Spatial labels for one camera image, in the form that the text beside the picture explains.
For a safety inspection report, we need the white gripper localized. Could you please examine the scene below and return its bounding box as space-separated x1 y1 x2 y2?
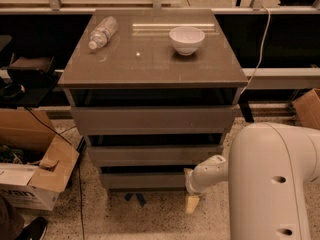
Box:
184 168 205 214

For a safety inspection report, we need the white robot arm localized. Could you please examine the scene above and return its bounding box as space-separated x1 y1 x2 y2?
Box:
185 122 320 240

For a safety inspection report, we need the grey top drawer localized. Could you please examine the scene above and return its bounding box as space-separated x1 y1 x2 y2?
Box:
71 106 236 135

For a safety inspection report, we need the grey middle drawer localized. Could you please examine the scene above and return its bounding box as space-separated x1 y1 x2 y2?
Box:
87 145 223 167

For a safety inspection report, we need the grey drawer cabinet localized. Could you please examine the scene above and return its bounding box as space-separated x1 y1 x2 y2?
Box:
59 9 247 175

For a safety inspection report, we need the open cardboard box left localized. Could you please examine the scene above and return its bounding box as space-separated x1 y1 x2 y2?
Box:
0 109 79 211

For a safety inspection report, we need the blue tape cross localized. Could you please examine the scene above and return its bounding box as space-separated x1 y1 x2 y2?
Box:
124 193 146 207

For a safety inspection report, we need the cardboard box right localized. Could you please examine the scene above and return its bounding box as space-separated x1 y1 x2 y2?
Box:
293 88 320 130

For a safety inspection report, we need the black shoe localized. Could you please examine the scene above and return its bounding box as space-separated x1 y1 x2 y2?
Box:
17 217 48 240

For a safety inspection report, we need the white ceramic bowl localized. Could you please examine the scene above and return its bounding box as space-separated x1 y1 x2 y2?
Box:
169 26 205 56

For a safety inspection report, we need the clear plastic water bottle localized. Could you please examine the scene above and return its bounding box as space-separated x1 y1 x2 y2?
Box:
88 16 118 50

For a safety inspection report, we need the black chair left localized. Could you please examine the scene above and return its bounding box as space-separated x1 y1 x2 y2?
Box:
0 34 61 109

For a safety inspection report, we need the black cable on floor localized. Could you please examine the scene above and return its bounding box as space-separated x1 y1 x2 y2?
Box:
24 107 87 240

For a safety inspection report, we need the white cable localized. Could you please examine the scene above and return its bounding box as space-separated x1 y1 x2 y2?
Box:
239 6 272 97

